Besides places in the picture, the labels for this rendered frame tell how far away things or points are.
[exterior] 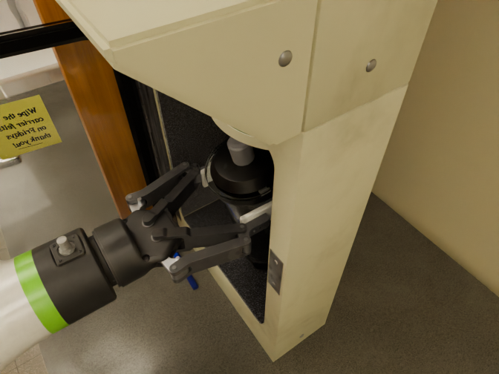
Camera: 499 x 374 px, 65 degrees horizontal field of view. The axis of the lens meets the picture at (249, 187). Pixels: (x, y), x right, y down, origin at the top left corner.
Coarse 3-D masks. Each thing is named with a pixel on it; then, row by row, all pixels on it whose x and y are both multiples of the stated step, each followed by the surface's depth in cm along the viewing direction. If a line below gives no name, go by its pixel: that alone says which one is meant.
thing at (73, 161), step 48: (48, 48) 44; (96, 48) 46; (0, 96) 45; (48, 96) 48; (96, 96) 50; (0, 144) 49; (48, 144) 52; (96, 144) 55; (0, 192) 53; (48, 192) 57; (96, 192) 61; (0, 240) 59; (48, 240) 63
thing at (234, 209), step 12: (216, 192) 47; (228, 192) 47; (252, 192) 46; (264, 192) 46; (228, 204) 50; (252, 204) 46; (240, 216) 51; (252, 240) 56; (264, 240) 56; (252, 252) 60; (264, 252) 59
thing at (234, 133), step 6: (216, 120) 42; (222, 126) 42; (228, 126) 41; (228, 132) 41; (234, 132) 41; (240, 132) 40; (234, 138) 41; (240, 138) 40; (246, 138) 40; (252, 138) 40; (252, 144) 40; (258, 144) 40; (264, 144) 39
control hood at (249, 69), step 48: (96, 0) 18; (144, 0) 18; (192, 0) 18; (240, 0) 18; (288, 0) 19; (144, 48) 16; (192, 48) 18; (240, 48) 19; (288, 48) 21; (192, 96) 19; (240, 96) 21; (288, 96) 23
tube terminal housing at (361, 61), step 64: (320, 0) 20; (384, 0) 23; (320, 64) 23; (384, 64) 27; (320, 128) 28; (384, 128) 33; (320, 192) 34; (320, 256) 44; (256, 320) 59; (320, 320) 62
